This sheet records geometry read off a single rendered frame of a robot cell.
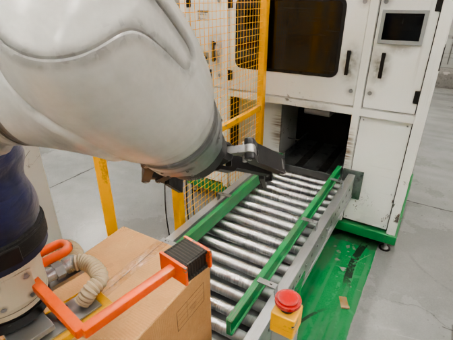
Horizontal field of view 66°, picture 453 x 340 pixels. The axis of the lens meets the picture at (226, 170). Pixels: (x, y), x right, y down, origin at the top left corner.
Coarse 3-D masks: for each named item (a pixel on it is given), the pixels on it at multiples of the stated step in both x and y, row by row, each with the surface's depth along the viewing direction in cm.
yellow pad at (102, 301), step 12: (72, 300) 83; (96, 300) 83; (108, 300) 84; (48, 312) 80; (84, 312) 80; (96, 312) 80; (60, 324) 77; (48, 336) 74; (60, 336) 75; (72, 336) 76
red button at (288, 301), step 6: (276, 294) 94; (282, 294) 93; (288, 294) 93; (294, 294) 93; (276, 300) 92; (282, 300) 91; (288, 300) 91; (294, 300) 91; (300, 300) 92; (282, 306) 90; (288, 306) 89; (294, 306) 90; (300, 306) 91; (288, 312) 92
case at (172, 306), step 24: (120, 240) 128; (144, 240) 128; (120, 264) 116; (144, 264) 116; (72, 288) 107; (120, 288) 107; (168, 288) 107; (192, 288) 112; (144, 312) 99; (168, 312) 102; (192, 312) 115; (0, 336) 92; (96, 336) 92; (120, 336) 92; (144, 336) 94; (168, 336) 105; (192, 336) 119
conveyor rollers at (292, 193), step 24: (264, 192) 240; (288, 192) 240; (312, 192) 241; (240, 216) 213; (264, 216) 213; (288, 216) 214; (216, 240) 192; (240, 240) 193; (264, 240) 195; (240, 264) 175; (264, 264) 177; (216, 288) 162; (264, 288) 160; (240, 336) 138
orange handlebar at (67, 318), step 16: (64, 240) 85; (48, 256) 80; (64, 256) 82; (160, 272) 75; (32, 288) 72; (48, 288) 71; (144, 288) 71; (48, 304) 68; (64, 304) 67; (112, 304) 67; (128, 304) 68; (64, 320) 64; (80, 320) 64; (96, 320) 64; (80, 336) 63
